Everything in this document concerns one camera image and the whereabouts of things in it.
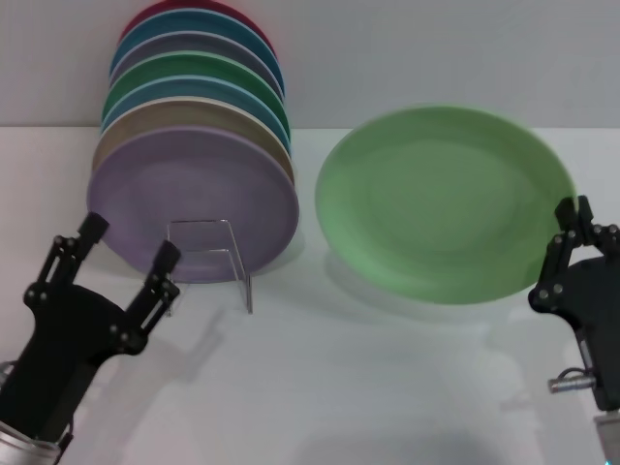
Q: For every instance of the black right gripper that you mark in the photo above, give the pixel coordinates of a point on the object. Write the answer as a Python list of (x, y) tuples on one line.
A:
[(598, 310)]

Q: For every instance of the dark green plate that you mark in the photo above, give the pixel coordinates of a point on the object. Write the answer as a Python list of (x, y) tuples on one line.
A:
[(194, 65)]

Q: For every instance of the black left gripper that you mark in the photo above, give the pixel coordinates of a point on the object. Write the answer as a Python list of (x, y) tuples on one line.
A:
[(63, 349)]

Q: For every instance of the grey purple plate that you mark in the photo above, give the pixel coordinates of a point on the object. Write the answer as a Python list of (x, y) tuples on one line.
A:
[(194, 42)]

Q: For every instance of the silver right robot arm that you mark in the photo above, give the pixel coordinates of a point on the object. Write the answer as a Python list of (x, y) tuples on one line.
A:
[(609, 436)]

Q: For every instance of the tan beige plate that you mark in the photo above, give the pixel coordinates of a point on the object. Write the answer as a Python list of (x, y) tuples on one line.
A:
[(194, 114)]

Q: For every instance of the light blue plate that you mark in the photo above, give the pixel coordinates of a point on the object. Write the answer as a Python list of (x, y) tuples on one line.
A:
[(194, 87)]

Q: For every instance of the clear acrylic plate rack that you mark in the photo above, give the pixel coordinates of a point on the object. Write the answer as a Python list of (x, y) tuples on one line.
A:
[(208, 251)]

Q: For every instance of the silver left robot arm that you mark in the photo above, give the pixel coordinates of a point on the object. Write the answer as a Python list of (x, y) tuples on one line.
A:
[(24, 453)]

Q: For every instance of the dark teal plate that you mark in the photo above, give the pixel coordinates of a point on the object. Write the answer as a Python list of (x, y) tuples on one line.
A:
[(194, 21)]

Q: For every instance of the light green plate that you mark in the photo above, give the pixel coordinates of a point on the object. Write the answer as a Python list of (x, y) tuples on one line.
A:
[(436, 203)]

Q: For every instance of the lilac plate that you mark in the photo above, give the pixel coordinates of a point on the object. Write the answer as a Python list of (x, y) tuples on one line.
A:
[(194, 184)]

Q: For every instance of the red plate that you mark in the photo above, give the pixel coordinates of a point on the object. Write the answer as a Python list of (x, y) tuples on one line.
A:
[(137, 16)]

